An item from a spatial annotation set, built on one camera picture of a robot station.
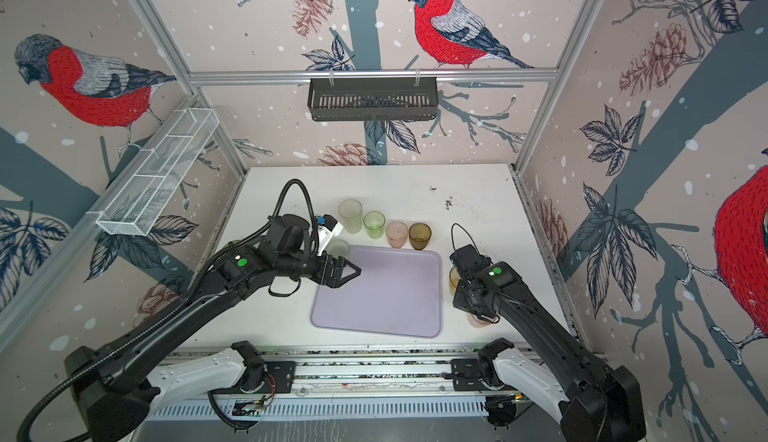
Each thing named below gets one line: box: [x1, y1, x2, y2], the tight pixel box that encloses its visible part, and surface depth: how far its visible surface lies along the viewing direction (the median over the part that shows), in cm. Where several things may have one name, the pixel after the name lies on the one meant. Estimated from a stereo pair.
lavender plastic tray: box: [311, 245, 442, 338], surface depth 87 cm
